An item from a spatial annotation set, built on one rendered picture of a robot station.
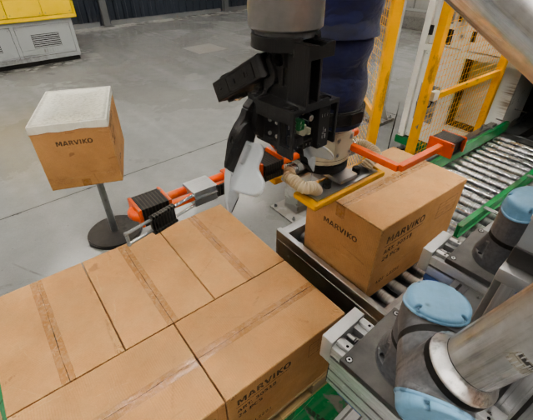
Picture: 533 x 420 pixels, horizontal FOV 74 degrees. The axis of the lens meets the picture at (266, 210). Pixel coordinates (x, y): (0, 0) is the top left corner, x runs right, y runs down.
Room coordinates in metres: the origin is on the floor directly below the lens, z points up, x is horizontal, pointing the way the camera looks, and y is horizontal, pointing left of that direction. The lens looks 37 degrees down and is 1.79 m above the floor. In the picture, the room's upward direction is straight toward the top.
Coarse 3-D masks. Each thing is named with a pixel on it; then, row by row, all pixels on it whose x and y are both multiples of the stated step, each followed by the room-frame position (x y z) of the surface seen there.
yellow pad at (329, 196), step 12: (348, 168) 1.08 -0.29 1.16; (360, 168) 1.07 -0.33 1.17; (372, 168) 1.07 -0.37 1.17; (324, 180) 0.96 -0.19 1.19; (360, 180) 1.01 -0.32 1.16; (372, 180) 1.02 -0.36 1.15; (324, 192) 0.92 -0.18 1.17; (336, 192) 0.93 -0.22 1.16; (348, 192) 0.95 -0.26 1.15; (312, 204) 0.87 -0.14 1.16; (324, 204) 0.88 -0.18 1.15
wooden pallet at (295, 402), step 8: (320, 376) 0.88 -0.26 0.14; (312, 384) 0.85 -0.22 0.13; (320, 384) 0.89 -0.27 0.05; (304, 392) 0.86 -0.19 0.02; (312, 392) 0.85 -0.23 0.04; (296, 400) 0.82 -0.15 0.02; (304, 400) 0.82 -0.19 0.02; (280, 408) 0.73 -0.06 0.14; (288, 408) 0.79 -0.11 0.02; (296, 408) 0.79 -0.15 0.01; (272, 416) 0.70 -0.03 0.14; (280, 416) 0.75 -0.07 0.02; (288, 416) 0.76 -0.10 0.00
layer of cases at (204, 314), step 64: (128, 256) 1.28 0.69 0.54; (192, 256) 1.28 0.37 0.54; (256, 256) 1.28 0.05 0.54; (0, 320) 0.90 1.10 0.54; (64, 320) 0.90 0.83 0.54; (128, 320) 0.90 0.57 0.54; (192, 320) 0.90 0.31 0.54; (256, 320) 0.90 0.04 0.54; (320, 320) 0.90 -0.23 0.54; (64, 384) 0.64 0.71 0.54; (128, 384) 0.64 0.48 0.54; (192, 384) 0.64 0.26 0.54; (256, 384) 0.65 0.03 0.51
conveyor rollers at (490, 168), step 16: (496, 144) 2.51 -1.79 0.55; (512, 144) 2.55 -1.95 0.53; (464, 160) 2.31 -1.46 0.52; (480, 160) 2.30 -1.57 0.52; (496, 160) 2.30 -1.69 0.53; (512, 160) 2.30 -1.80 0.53; (528, 160) 2.30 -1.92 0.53; (464, 176) 2.04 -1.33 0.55; (480, 176) 2.05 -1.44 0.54; (496, 176) 2.05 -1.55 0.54; (512, 176) 2.05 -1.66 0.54; (464, 192) 1.85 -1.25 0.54; (480, 192) 1.86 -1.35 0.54; (496, 192) 1.86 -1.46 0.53; (464, 208) 1.68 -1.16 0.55; (496, 208) 1.69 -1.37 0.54; (480, 224) 1.53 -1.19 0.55; (416, 272) 1.19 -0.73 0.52; (400, 288) 1.07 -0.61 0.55
